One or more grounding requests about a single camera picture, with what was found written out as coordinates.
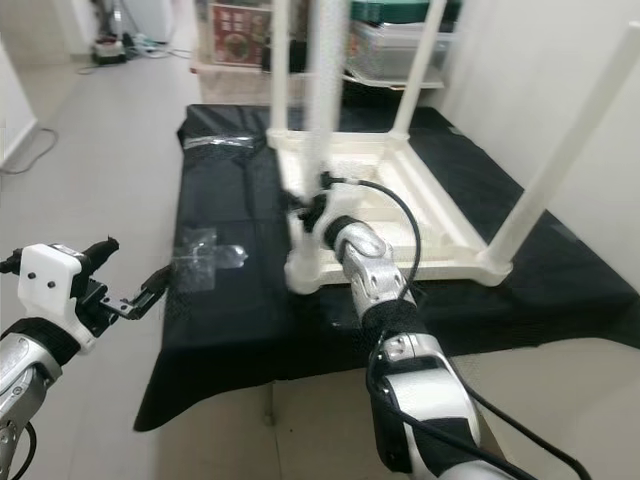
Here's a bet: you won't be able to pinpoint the black tablecloth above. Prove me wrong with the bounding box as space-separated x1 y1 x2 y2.
133 103 640 433

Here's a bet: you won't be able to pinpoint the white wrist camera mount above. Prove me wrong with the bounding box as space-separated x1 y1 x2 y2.
20 243 91 341
315 180 361 236

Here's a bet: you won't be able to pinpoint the red printed carton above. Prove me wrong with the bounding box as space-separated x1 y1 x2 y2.
210 0 273 66

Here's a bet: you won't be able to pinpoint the green round pot lid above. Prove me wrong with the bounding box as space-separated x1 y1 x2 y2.
350 0 461 23

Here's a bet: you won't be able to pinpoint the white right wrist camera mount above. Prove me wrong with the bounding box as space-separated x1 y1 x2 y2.
315 180 361 236

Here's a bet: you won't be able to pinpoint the black wall cable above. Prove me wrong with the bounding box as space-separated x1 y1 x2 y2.
0 125 56 176

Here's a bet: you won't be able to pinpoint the clear plastic container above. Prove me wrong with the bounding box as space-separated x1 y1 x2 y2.
350 22 446 81

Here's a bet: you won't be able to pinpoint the white floor cables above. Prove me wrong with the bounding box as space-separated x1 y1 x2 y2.
130 35 186 56

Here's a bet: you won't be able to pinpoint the clear tape strip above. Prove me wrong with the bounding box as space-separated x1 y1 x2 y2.
182 135 256 151

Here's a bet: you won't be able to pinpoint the beige cloth covered shelf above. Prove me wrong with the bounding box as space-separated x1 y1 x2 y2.
192 62 276 106

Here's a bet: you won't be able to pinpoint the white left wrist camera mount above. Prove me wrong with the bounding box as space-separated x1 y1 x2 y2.
20 243 91 341

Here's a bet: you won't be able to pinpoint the white plastic table top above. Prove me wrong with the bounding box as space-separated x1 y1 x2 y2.
268 130 516 296

